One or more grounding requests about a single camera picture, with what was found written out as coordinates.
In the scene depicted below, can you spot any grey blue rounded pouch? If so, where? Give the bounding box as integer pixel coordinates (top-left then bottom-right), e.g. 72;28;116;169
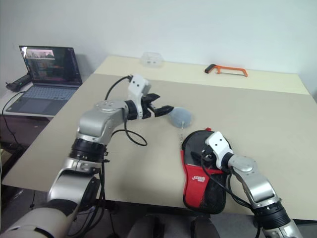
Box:
169;107;194;129

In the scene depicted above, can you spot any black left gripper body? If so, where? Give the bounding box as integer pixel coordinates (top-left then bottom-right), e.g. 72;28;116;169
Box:
141;97;157;119

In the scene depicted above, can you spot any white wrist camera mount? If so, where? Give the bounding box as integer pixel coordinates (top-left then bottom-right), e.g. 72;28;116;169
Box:
128;73;152;119
205;131;235;171

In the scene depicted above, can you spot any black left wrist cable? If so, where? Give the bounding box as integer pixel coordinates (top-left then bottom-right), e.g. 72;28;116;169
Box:
105;74;148;147

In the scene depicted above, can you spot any large beige table board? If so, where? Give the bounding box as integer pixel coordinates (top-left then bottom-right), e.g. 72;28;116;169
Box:
1;73;317;221

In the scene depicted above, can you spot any dark glossy low cabinet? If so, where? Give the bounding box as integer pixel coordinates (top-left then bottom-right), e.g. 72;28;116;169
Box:
0;114;54;179

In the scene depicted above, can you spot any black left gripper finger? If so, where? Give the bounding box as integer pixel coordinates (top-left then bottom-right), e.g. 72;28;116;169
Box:
146;93;161;106
155;105;175;118

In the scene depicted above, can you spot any black left shoulder cable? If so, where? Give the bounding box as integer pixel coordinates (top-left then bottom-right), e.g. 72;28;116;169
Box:
66;158;109;236

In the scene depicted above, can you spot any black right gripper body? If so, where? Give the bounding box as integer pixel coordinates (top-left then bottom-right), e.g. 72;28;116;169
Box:
201;148;218;170

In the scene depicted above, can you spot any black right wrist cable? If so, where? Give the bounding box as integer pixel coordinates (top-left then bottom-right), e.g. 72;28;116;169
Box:
200;156;258;209

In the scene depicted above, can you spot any black rubber table tennis paddle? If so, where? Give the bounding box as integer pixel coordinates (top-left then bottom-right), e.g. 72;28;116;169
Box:
185;131;216;167

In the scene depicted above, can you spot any dark rounded shape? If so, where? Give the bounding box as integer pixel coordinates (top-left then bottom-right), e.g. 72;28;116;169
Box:
192;215;221;238

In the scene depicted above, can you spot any orange hacksaw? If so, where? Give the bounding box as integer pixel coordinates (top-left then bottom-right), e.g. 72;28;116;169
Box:
204;63;248;78

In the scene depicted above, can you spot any black red paddle case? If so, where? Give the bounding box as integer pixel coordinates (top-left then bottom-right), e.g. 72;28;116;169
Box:
178;127;235;216

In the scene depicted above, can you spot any clear plastic container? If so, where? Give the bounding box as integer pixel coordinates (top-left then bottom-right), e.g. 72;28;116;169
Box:
141;51;165;69

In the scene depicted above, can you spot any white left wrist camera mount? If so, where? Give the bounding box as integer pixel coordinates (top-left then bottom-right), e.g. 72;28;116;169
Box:
128;73;152;119

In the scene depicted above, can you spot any open grey laptop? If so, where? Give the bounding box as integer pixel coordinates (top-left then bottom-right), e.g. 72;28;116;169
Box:
7;45;83;117

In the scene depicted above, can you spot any black oblong device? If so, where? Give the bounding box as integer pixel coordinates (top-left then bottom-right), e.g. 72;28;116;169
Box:
5;73;33;92

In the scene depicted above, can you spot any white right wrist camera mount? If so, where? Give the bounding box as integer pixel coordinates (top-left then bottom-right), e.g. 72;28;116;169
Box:
205;131;235;171

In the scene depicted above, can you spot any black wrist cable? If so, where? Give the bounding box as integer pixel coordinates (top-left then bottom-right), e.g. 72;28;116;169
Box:
200;156;258;209
105;74;148;147

